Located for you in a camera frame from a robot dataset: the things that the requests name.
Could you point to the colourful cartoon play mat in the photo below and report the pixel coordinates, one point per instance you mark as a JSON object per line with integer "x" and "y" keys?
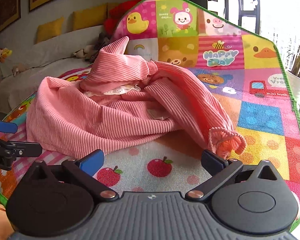
{"x": 240, "y": 62}

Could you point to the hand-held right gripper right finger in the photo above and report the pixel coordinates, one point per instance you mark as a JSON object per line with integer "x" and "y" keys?
{"x": 211, "y": 161}

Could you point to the black window frame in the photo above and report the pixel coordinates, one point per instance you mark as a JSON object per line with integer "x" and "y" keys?
{"x": 249, "y": 12}

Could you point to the red plush cushion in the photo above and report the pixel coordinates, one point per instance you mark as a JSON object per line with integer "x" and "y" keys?
{"x": 117, "y": 15}

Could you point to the yellow cushion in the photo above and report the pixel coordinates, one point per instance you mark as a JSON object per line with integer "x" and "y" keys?
{"x": 50, "y": 30}
{"x": 90, "y": 16}

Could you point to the grey and white cat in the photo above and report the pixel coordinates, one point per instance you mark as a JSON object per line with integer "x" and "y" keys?
{"x": 92, "y": 50}

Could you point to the potted palm plant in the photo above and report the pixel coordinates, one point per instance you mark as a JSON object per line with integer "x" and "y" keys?
{"x": 299, "y": 55}

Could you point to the small beige plush toy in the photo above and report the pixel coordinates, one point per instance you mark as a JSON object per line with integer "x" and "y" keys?
{"x": 19, "y": 70}

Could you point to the yellow plush toy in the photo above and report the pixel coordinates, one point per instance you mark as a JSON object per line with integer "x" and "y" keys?
{"x": 2, "y": 56}

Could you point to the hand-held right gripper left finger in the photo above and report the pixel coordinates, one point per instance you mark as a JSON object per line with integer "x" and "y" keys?
{"x": 90, "y": 163}

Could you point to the white sofa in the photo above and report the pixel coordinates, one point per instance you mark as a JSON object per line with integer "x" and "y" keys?
{"x": 40, "y": 55}

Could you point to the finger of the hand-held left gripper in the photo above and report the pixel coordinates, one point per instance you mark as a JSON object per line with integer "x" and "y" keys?
{"x": 5, "y": 127}
{"x": 22, "y": 148}

